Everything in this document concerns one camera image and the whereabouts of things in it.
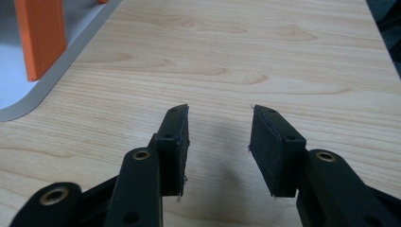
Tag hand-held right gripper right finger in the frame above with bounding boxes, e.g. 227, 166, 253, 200
248, 104, 307, 199

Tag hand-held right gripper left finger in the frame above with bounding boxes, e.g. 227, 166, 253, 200
153, 103, 191, 199

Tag grey shoe rack orange posts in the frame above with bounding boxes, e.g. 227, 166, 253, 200
0, 0, 123, 123

